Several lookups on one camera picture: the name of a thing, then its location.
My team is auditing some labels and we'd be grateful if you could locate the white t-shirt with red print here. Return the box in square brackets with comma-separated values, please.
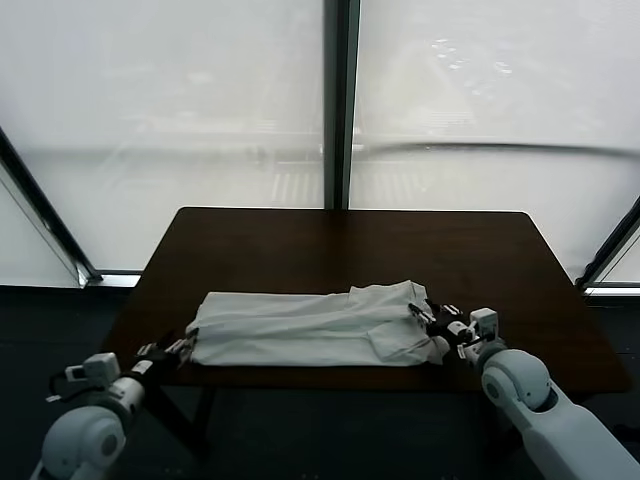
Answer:
[184, 280, 452, 369]

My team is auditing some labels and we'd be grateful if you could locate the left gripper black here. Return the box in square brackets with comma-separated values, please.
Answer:
[129, 333, 195, 387]

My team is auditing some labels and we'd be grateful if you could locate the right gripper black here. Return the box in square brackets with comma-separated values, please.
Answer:
[407, 301, 475, 347]

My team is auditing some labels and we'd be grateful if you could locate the slanted dark window frame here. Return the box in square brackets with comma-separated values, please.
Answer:
[573, 193, 640, 297]

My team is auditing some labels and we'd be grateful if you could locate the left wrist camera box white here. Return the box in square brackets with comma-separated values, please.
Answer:
[66, 351, 122, 390]

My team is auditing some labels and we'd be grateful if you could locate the grey handrail behind glass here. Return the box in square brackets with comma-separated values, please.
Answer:
[349, 141, 640, 164]

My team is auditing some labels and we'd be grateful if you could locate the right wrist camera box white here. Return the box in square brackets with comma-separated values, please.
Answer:
[468, 307, 500, 340]

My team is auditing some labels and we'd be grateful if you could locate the black left wrist camera cable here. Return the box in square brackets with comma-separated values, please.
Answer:
[46, 370, 77, 405]

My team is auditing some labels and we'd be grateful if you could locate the dark vertical window post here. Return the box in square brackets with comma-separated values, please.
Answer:
[321, 0, 362, 211]

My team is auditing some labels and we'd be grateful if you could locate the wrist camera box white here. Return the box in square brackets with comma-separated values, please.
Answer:
[468, 307, 500, 340]
[66, 351, 122, 390]

